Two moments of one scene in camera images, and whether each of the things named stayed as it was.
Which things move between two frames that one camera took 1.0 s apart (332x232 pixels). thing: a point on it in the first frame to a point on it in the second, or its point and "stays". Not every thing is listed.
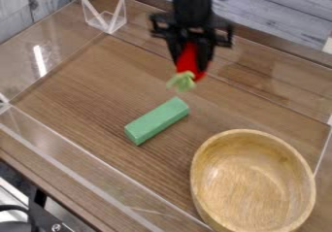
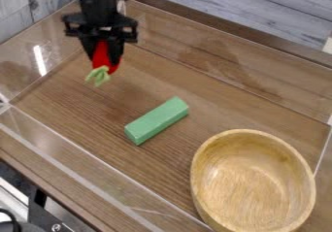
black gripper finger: (206, 49) to (116, 45)
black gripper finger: (175, 47) to (90, 44)
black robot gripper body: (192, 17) to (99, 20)
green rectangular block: (143, 128) stays
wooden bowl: (254, 182) stays
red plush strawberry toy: (188, 72) to (106, 65)
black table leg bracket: (42, 219) stays
